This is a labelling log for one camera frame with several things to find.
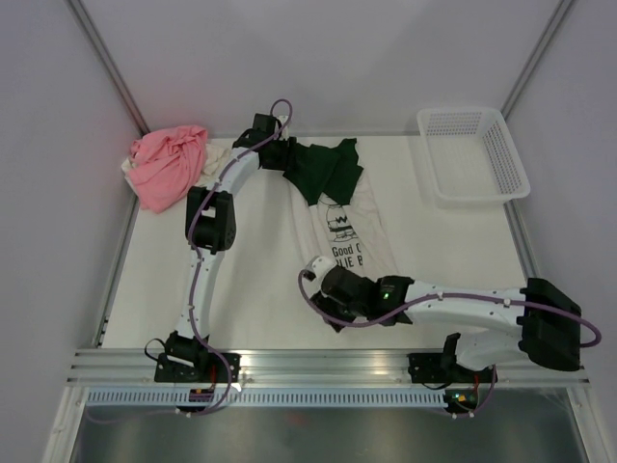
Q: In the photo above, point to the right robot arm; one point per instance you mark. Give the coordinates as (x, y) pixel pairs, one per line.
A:
(538, 322)

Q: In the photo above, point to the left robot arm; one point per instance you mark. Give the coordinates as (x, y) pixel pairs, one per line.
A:
(210, 229)

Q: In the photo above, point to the white and green t-shirt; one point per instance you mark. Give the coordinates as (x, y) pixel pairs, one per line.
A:
(334, 211)

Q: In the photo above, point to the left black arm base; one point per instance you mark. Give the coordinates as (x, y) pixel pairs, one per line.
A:
(173, 370)

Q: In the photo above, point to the pink t-shirt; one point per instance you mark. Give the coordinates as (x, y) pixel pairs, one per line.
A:
(165, 164)

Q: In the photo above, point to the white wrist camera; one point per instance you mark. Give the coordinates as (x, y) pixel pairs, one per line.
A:
(317, 268)
(284, 120)

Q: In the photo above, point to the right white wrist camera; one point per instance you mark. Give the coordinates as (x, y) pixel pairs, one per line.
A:
(317, 268)

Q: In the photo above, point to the cream white t-shirt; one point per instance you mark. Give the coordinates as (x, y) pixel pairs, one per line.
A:
(215, 158)

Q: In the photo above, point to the white plastic basket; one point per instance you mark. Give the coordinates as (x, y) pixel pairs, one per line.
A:
(472, 160)

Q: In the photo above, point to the aluminium mounting rail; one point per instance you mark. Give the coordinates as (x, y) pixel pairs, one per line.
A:
(290, 368)

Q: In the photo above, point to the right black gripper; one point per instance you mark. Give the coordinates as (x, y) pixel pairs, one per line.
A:
(325, 304)

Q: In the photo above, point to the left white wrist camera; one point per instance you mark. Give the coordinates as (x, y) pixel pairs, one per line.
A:
(284, 120)

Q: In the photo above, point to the white slotted cable duct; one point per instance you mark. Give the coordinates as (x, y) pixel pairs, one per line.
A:
(294, 397)

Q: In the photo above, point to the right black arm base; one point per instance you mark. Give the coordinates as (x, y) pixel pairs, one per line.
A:
(430, 369)

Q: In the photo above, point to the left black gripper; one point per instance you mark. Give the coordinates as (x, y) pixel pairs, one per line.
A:
(283, 164)

